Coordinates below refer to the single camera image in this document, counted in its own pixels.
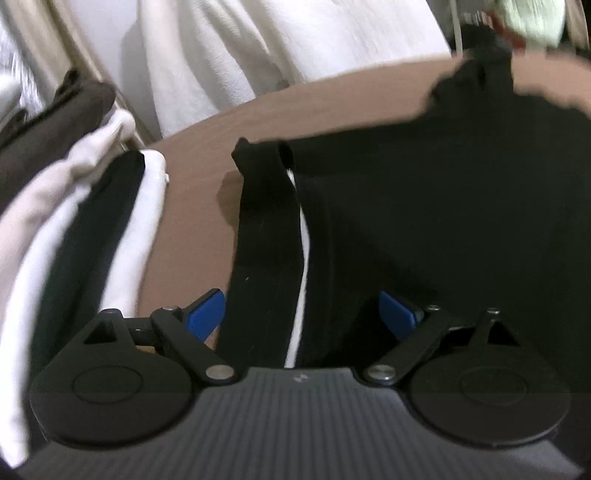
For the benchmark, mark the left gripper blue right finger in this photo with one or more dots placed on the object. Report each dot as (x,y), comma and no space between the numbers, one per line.
(401,316)

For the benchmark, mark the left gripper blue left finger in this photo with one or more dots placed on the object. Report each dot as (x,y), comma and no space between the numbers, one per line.
(203,316)

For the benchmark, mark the black garment with white stripe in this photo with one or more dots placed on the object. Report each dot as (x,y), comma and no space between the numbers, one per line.
(482,201)

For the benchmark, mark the red and black clothes pile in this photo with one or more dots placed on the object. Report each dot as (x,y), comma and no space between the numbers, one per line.
(485,29)

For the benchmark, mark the white and black folded garment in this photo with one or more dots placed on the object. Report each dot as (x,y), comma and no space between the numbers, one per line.
(74,241)

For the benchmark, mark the grey folded garment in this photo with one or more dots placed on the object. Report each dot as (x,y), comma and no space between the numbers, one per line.
(78,108)

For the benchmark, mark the white bed sheet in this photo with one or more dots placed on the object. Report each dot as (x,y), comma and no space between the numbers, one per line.
(200,58)

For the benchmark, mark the silver quilted storage bag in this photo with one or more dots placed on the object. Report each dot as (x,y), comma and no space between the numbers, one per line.
(18,86)

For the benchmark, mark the pale green fluffy cloth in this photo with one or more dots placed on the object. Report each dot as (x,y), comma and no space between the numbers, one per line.
(539,21)

